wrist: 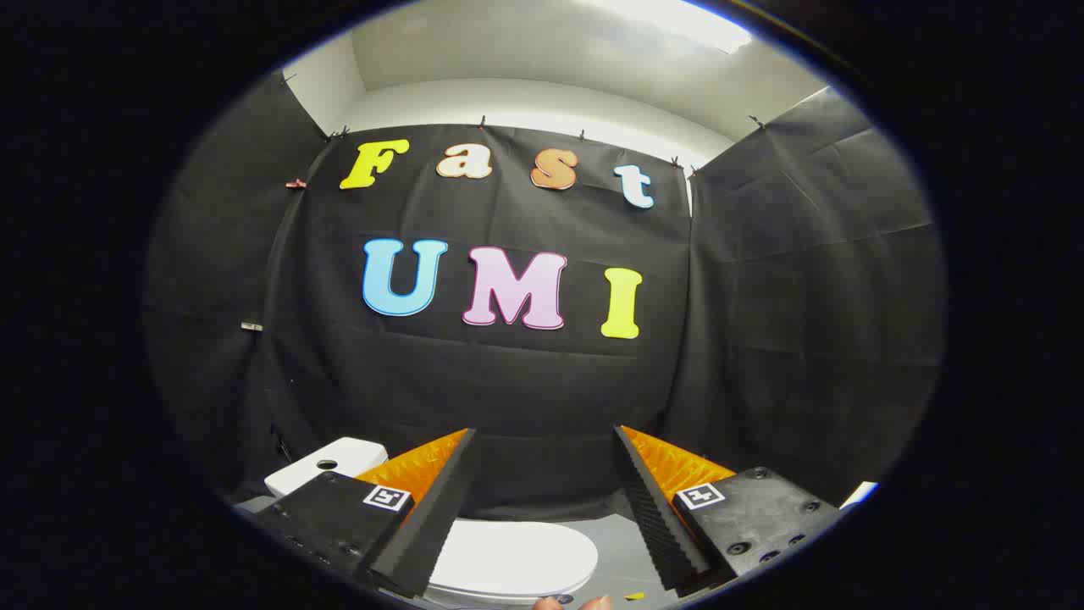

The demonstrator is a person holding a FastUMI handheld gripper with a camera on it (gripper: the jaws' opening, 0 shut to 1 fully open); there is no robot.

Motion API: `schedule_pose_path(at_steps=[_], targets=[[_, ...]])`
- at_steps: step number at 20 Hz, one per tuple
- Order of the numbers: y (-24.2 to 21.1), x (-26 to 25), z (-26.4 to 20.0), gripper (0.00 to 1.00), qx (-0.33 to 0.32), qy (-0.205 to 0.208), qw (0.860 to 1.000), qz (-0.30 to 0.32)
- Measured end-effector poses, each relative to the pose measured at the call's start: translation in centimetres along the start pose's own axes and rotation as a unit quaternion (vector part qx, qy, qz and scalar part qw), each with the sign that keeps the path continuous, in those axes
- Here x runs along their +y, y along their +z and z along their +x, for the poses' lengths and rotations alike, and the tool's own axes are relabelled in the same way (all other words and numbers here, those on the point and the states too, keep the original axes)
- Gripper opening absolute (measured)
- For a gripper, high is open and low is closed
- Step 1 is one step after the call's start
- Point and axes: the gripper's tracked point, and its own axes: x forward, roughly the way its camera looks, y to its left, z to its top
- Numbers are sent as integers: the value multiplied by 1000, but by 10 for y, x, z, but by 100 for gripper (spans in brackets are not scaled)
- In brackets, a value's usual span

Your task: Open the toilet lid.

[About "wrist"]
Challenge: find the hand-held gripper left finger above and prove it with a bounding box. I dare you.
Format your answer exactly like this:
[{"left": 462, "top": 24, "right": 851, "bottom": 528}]
[{"left": 254, "top": 428, "right": 477, "bottom": 599}]

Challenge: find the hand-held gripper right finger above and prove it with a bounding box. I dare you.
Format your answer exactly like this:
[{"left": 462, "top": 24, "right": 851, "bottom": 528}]
[{"left": 613, "top": 425, "right": 841, "bottom": 594}]

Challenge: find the white toilet lid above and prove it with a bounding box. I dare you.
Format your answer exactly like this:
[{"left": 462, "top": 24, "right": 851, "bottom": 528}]
[{"left": 428, "top": 519, "right": 600, "bottom": 604}]

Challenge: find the white ceramic toilet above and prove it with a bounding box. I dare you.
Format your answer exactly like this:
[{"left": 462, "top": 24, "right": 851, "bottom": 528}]
[{"left": 264, "top": 437, "right": 389, "bottom": 499}]

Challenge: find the black backdrop cloth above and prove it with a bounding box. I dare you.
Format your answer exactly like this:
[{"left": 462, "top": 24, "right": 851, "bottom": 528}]
[{"left": 144, "top": 72, "right": 945, "bottom": 522}]

